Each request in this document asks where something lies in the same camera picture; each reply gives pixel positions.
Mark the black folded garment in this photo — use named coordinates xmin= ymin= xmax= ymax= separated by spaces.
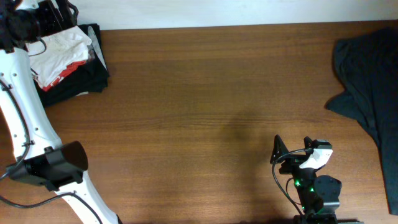
xmin=34 ymin=24 xmax=109 ymax=107

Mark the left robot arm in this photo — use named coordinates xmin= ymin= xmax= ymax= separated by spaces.
xmin=1 ymin=1 xmax=121 ymax=223

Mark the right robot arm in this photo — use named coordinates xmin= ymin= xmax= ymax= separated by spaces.
xmin=270 ymin=134 xmax=362 ymax=224

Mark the dark garment at right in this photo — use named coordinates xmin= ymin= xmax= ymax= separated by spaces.
xmin=325 ymin=27 xmax=397 ymax=215

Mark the white t-shirt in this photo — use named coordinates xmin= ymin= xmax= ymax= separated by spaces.
xmin=27 ymin=26 xmax=92 ymax=87

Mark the red printed t-shirt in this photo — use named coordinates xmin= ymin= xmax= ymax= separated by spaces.
xmin=41 ymin=61 xmax=86 ymax=91

